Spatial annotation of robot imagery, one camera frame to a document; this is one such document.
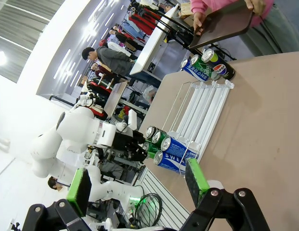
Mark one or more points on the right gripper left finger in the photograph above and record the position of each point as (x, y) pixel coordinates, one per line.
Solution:
(79, 187)

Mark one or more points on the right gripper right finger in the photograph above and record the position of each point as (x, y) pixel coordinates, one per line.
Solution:
(196, 180)

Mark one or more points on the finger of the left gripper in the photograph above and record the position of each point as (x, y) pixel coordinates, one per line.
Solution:
(139, 139)
(139, 154)

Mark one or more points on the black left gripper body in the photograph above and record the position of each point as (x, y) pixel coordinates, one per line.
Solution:
(122, 144)

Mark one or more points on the green soda can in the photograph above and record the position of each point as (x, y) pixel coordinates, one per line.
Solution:
(151, 149)
(158, 137)
(204, 67)

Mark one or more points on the blue Pocari Sweat can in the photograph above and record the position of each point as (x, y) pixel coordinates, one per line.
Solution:
(195, 72)
(172, 160)
(180, 146)

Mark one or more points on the dark brown serving tray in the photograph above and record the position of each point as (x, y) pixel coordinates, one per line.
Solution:
(224, 26)

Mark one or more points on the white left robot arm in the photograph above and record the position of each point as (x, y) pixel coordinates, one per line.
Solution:
(77, 127)

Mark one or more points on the person's right forearm pink sleeve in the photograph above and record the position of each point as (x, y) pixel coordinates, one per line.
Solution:
(198, 5)

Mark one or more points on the person with black hair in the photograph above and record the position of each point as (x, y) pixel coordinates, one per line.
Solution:
(52, 183)

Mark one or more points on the seated person in maroon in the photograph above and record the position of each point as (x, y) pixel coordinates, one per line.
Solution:
(101, 71)

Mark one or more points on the person in pink hoodie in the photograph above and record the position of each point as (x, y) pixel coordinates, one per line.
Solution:
(267, 38)

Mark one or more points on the person's right hand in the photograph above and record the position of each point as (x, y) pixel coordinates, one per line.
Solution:
(199, 21)

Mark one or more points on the person's left hand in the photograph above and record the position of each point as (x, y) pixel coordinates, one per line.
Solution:
(256, 4)

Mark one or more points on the wooden top table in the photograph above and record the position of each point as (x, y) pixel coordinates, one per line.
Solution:
(115, 98)

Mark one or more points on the white plastic bag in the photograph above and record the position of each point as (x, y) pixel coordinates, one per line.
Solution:
(149, 92)

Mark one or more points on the small white background robot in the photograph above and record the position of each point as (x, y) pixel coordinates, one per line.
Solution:
(84, 101)

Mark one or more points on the white can dispenser rack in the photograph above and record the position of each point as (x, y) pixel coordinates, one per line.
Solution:
(207, 115)

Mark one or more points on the man in grey jacket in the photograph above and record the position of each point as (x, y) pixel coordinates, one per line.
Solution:
(110, 59)

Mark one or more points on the white table with black legs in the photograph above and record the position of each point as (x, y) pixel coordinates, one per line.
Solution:
(152, 45)

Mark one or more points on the clothes rack with garments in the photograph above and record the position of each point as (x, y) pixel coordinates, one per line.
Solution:
(139, 21)

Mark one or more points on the light wooden box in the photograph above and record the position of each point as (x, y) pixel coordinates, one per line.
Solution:
(185, 8)

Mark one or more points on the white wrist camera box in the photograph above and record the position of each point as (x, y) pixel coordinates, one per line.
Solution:
(132, 119)

